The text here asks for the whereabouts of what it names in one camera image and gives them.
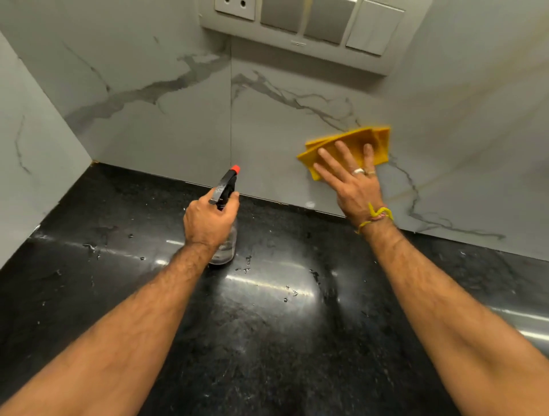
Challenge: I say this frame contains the person's right hand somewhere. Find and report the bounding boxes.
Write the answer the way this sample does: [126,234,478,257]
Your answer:
[312,140,387,229]

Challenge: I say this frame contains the person's left hand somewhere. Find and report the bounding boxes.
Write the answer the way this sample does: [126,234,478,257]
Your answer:
[183,187,241,254]

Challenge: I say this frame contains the clear spray bottle black trigger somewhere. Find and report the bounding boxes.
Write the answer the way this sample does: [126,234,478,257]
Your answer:
[208,165,241,266]

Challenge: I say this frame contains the yellow cleaning cloth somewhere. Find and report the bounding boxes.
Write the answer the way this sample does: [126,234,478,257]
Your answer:
[296,125,392,182]

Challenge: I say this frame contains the person's left forearm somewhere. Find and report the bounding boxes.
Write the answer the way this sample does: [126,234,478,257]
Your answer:
[0,242,220,416]

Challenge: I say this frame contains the person's right forearm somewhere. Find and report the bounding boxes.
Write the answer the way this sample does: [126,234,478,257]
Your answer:
[362,218,549,416]

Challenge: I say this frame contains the yellow thread wristband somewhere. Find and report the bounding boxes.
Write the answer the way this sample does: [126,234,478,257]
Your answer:
[355,202,395,235]

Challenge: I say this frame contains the black stone countertop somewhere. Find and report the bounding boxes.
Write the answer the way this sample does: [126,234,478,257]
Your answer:
[0,162,549,416]

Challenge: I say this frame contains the white wall switch panel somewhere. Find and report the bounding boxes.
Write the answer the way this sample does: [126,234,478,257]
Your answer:
[198,0,434,77]

